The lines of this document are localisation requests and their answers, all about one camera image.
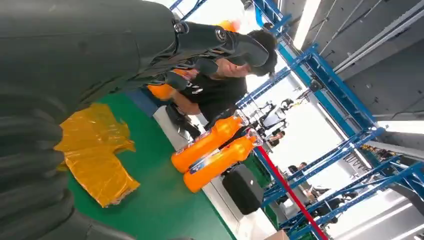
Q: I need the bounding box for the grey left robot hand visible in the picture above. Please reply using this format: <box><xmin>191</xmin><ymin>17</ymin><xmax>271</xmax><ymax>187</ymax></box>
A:
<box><xmin>0</xmin><ymin>0</ymin><xmax>270</xmax><ymax>124</ymax></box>

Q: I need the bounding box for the yellow plastic sheet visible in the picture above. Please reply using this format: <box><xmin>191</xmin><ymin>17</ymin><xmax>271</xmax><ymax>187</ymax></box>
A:
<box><xmin>53</xmin><ymin>102</ymin><xmax>141</xmax><ymax>209</ymax></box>

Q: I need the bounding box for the black remote controller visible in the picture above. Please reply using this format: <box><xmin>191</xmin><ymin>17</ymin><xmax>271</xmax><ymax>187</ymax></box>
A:
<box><xmin>164</xmin><ymin>103</ymin><xmax>202</xmax><ymax>141</ymax></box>

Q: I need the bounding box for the person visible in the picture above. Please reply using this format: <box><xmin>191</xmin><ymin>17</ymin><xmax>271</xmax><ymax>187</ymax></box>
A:
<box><xmin>147</xmin><ymin>29</ymin><xmax>279</xmax><ymax>133</ymax></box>
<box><xmin>267</xmin><ymin>130</ymin><xmax>286</xmax><ymax>149</ymax></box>
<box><xmin>286</xmin><ymin>161</ymin><xmax>320</xmax><ymax>200</ymax></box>

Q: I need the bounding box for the green table mat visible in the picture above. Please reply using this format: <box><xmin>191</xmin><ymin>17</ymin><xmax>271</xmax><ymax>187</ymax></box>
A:
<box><xmin>67</xmin><ymin>92</ymin><xmax>238</xmax><ymax>240</ymax></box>

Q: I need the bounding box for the black carrying case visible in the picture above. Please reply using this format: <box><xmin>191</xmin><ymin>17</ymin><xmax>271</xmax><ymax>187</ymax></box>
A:
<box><xmin>221</xmin><ymin>163</ymin><xmax>265</xmax><ymax>217</ymax></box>

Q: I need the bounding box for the green crate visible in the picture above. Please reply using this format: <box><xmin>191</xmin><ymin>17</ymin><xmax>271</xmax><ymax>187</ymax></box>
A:
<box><xmin>243</xmin><ymin>153</ymin><xmax>280</xmax><ymax>230</ymax></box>

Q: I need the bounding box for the white table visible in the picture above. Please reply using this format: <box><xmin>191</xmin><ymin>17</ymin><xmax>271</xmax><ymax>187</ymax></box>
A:
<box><xmin>152</xmin><ymin>105</ymin><xmax>280</xmax><ymax>240</ymax></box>

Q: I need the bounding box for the red bar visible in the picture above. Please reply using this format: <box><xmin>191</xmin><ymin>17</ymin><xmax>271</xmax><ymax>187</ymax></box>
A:
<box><xmin>255</xmin><ymin>145</ymin><xmax>329</xmax><ymax>240</ymax></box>

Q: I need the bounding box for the blue metal rack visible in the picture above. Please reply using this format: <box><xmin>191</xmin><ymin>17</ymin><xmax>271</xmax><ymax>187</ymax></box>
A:
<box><xmin>168</xmin><ymin>0</ymin><xmax>424</xmax><ymax>240</ymax></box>

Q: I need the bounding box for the brown cardboard box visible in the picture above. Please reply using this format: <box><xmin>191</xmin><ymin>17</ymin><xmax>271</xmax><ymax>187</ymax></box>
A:
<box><xmin>263</xmin><ymin>229</ymin><xmax>291</xmax><ymax>240</ymax></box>

